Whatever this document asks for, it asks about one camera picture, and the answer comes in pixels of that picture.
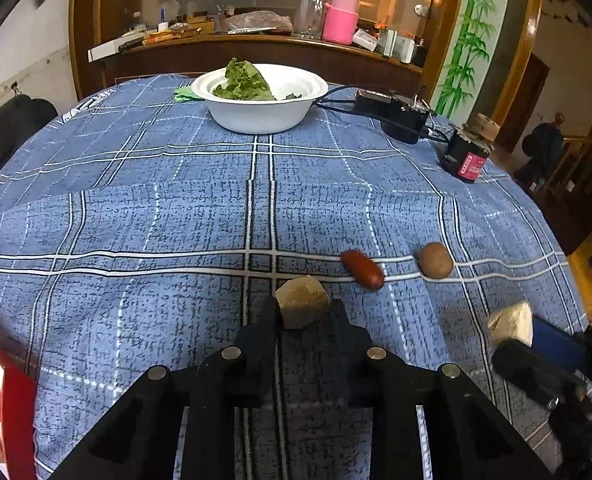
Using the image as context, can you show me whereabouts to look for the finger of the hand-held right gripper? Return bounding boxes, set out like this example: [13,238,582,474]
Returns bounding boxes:
[531,315,588,371]
[491,339,589,411]

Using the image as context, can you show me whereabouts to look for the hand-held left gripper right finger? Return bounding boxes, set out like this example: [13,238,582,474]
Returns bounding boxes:
[328,299,559,480]

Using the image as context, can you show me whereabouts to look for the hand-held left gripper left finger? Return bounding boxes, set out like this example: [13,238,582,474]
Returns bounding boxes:
[51,295,282,480]

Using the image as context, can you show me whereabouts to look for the red-rimmed white tray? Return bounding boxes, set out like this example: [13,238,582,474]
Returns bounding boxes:
[0,330,39,480]

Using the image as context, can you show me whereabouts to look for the red sausage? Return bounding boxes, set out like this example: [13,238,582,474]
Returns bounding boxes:
[340,250,385,291]

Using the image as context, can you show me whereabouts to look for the round brown fruit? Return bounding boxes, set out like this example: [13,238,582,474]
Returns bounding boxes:
[418,242,454,279]

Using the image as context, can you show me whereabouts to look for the blue plaid cloth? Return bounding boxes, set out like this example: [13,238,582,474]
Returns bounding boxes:
[0,74,589,480]

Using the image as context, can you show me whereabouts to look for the wooden stair railing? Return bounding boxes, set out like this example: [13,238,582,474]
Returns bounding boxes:
[541,120,592,221]

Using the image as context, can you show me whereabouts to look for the black jar with red label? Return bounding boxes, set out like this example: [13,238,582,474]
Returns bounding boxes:
[438,112,499,183]

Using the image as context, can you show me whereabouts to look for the white bowl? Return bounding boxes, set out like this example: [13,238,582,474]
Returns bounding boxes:
[191,63,329,135]

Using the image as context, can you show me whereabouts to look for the black electronic device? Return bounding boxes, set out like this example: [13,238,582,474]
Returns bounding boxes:
[352,88,429,145]

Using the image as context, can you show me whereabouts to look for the green lettuce leaves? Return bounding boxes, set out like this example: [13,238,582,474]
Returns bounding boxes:
[212,57,304,102]

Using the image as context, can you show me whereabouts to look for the small white boxes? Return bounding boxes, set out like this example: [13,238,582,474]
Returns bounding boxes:
[352,27,417,63]

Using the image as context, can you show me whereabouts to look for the wooden cabinet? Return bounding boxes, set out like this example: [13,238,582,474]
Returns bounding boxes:
[68,0,469,106]

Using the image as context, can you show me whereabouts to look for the crumpled clear plastic bag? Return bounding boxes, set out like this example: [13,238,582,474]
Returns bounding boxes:
[224,10,294,33]

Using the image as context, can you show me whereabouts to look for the pink bottle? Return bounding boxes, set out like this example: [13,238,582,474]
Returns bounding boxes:
[322,0,361,45]

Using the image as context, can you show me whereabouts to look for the long white box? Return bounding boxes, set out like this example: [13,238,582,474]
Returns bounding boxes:
[87,36,144,63]

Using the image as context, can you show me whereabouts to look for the clear glass jar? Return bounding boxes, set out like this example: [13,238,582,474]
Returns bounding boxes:
[292,0,327,39]

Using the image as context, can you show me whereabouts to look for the black cable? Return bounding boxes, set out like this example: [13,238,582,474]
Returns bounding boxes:
[313,85,392,113]

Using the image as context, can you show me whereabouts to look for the bamboo wall painting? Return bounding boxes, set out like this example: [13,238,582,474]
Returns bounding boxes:
[433,0,514,116]

